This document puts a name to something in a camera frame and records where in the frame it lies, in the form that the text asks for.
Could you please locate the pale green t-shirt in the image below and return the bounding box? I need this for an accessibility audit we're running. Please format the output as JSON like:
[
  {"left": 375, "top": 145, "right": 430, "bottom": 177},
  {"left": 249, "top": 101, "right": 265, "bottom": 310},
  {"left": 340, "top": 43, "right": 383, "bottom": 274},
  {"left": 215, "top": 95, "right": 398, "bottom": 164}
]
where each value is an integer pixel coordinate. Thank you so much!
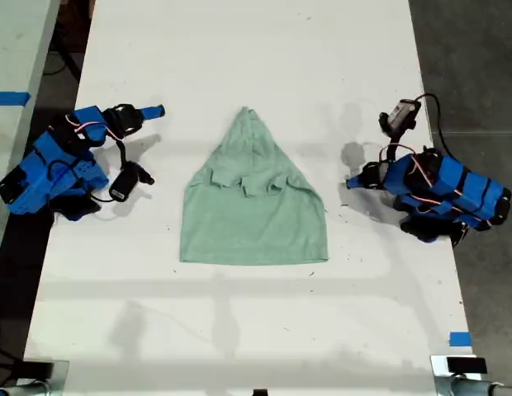
[{"left": 178, "top": 106, "right": 330, "bottom": 266}]

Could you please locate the long blue tape strip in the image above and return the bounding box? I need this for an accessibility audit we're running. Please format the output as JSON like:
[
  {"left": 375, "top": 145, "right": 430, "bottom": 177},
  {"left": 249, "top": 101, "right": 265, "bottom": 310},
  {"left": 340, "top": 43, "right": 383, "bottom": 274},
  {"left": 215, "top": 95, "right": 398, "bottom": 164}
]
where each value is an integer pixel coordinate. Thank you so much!
[{"left": 0, "top": 91, "right": 32, "bottom": 106}]

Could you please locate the pale grey side table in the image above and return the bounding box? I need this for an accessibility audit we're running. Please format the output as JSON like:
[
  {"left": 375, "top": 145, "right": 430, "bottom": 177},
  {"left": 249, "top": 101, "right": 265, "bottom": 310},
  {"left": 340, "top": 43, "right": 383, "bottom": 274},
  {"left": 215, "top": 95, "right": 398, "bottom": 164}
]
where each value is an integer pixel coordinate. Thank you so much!
[{"left": 0, "top": 0, "right": 62, "bottom": 269}]

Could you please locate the small black box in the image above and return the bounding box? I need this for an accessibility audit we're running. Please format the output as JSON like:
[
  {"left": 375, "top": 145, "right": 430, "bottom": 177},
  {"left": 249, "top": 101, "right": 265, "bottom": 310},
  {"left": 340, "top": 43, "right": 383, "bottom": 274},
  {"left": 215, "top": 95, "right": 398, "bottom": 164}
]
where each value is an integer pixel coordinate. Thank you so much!
[
  {"left": 446, "top": 357, "right": 487, "bottom": 375},
  {"left": 22, "top": 361, "right": 55, "bottom": 380}
]

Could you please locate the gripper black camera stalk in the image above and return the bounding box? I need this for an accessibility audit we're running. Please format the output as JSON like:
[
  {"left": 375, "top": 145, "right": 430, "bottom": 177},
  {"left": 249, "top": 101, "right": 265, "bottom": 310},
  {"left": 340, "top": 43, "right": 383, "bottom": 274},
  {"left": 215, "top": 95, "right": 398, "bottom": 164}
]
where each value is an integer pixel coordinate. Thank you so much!
[
  {"left": 378, "top": 109, "right": 418, "bottom": 163},
  {"left": 114, "top": 138, "right": 156, "bottom": 186}
]

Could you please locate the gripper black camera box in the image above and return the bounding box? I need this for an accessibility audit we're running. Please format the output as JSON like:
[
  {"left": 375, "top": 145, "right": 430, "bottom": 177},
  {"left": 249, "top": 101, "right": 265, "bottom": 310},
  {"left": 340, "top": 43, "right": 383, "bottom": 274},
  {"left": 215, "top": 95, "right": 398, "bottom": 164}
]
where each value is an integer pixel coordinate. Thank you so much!
[
  {"left": 386, "top": 97, "right": 423, "bottom": 126},
  {"left": 108, "top": 167, "right": 140, "bottom": 203}
]

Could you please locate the thin black floor cable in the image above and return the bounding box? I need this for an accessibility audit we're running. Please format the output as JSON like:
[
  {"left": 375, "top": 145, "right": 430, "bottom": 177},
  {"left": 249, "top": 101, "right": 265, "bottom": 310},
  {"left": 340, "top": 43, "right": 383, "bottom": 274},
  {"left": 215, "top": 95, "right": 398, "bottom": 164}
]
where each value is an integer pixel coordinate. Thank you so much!
[{"left": 44, "top": 39, "right": 82, "bottom": 82}]

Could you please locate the metal table bracket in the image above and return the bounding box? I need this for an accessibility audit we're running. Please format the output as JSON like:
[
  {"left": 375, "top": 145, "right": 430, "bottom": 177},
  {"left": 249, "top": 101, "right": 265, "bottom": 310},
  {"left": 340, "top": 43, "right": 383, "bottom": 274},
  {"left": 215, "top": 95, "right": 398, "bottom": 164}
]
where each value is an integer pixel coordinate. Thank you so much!
[
  {"left": 429, "top": 354, "right": 491, "bottom": 396},
  {"left": 16, "top": 359, "right": 70, "bottom": 396}
]

